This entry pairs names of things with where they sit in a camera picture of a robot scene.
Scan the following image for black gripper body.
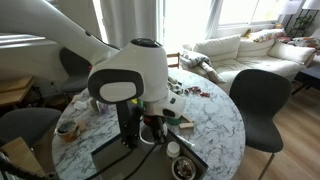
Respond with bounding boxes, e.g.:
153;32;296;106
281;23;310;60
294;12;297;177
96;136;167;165
142;113;168;129

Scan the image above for clear plastic cup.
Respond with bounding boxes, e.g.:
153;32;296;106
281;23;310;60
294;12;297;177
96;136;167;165
139;124;168;146

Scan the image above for small white jar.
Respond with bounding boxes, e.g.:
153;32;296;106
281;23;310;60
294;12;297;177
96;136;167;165
166;140;181;160

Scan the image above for white and green tube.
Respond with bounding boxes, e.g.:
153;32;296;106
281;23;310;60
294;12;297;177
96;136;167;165
175;134;197;150

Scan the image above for small wooden block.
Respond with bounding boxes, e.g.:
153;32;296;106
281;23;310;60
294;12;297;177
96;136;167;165
178;122;195;130
181;114;194;123

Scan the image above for bowl with mixed items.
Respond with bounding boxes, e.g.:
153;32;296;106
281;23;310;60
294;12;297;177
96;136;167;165
171;155;198;180

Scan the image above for wooden slat chair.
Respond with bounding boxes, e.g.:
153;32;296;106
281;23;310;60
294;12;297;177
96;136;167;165
166;52;181;69

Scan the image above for folded grey white blanket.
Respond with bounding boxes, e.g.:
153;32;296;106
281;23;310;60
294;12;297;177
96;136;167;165
179;49;228;84

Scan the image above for white paper roll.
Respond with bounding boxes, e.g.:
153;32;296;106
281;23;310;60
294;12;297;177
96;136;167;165
72;99;89;111

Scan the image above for dark grey shell chair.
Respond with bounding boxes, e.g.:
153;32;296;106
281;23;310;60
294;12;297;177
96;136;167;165
229;68;293;180

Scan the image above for white sheer curtain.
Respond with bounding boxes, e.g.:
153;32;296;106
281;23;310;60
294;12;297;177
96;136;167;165
99;0;158;48

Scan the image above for cream white sofa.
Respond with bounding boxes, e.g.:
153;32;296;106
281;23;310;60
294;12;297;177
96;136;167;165
182;28;317;96

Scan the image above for light wooden board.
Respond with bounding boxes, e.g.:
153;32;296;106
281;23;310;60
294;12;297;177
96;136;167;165
0;136;48;180

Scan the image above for floral patterned cushion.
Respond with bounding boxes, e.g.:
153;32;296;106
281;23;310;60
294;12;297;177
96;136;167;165
248;28;287;43

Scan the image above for wooden desk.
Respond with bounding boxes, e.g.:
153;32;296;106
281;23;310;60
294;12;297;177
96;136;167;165
0;75;36;108

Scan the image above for white window blinds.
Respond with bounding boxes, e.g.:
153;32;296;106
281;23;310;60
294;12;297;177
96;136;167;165
0;32;68;50

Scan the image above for black coffee table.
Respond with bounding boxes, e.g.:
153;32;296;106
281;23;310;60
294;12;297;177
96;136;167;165
293;64;320;96

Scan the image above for patterned throw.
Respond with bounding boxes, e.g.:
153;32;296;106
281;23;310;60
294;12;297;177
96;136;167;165
288;36;317;48

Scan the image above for potted green plant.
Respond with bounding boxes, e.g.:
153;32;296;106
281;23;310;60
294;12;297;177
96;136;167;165
288;14;314;38

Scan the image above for white lampshade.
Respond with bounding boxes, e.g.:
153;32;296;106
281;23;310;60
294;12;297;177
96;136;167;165
301;0;320;10
281;0;301;15

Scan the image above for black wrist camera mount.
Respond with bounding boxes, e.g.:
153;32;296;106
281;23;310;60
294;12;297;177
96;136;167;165
115;99;143;150

